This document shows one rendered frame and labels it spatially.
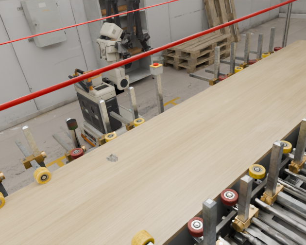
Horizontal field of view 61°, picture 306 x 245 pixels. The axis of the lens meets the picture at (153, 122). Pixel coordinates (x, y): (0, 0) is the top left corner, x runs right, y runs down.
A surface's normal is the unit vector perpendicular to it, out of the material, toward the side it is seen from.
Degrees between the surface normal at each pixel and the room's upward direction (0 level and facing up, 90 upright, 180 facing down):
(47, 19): 90
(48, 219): 0
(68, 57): 90
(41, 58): 90
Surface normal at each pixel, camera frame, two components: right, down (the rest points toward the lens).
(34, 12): 0.65, 0.33
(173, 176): -0.11, -0.84
